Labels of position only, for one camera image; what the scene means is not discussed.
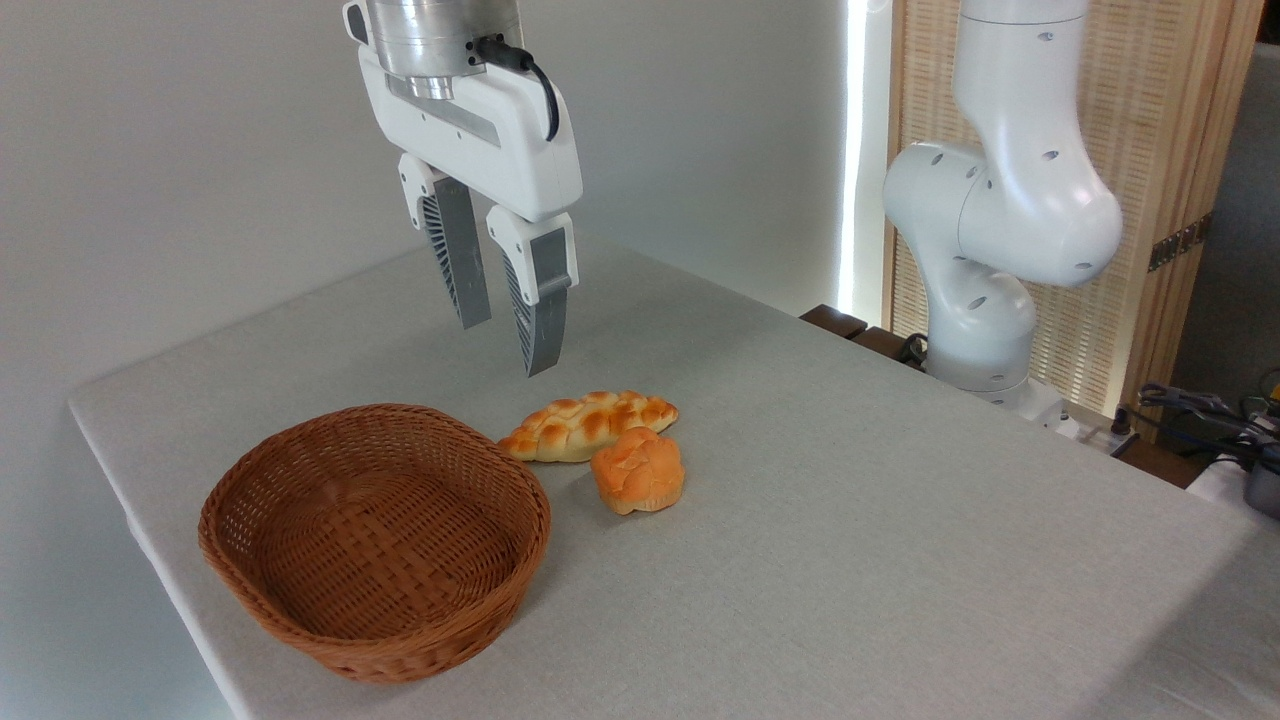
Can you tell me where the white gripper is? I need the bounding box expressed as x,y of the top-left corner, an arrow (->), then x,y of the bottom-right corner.
343,2 -> 584,378

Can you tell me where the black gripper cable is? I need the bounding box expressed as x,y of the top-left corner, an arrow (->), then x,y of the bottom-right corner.
468,35 -> 562,143

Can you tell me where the black metal screen hinge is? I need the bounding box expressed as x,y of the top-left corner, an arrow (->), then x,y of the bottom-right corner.
1147,213 -> 1214,273

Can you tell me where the dark brown wooden block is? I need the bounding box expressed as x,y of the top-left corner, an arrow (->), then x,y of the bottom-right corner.
850,325 -> 929,373
800,304 -> 869,341

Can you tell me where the black cable bundle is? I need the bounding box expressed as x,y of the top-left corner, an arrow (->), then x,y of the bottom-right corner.
1112,370 -> 1280,463

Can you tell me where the long braided bread loaf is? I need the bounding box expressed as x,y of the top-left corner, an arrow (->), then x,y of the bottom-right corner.
497,390 -> 680,464

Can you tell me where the grey tablecloth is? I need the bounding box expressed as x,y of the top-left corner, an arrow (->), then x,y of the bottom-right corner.
68,235 -> 1280,720

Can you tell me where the white power strip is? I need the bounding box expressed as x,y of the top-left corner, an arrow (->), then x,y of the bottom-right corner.
1045,405 -> 1139,459

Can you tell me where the brown woven wicker basket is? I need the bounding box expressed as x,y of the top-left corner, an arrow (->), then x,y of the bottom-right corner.
198,403 -> 552,685

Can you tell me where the round orange bread bun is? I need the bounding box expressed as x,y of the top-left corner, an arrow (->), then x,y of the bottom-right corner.
590,427 -> 687,516

